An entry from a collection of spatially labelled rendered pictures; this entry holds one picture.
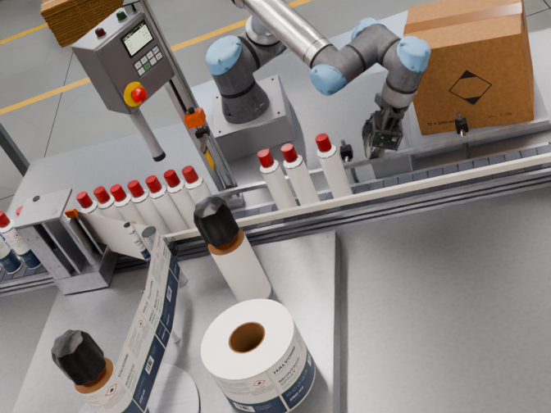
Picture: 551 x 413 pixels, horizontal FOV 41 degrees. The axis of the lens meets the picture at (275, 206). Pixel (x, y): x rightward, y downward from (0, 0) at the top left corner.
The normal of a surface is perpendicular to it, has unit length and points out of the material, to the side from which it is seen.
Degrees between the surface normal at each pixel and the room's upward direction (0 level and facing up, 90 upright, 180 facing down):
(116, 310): 0
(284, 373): 90
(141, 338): 90
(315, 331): 0
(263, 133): 90
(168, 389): 0
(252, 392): 90
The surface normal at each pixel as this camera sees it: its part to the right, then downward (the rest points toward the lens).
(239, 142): 0.08, 0.63
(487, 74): -0.22, 0.69
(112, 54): 0.73, 0.22
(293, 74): -0.33, -0.72
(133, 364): 0.93, -0.13
